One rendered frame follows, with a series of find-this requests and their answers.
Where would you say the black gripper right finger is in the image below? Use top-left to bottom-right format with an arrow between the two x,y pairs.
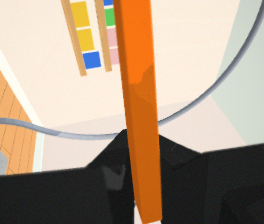
159,134 -> 264,224

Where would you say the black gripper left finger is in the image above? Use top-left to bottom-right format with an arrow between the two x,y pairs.
0,129 -> 135,224

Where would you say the orange handle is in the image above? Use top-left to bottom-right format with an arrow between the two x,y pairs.
113,0 -> 162,224

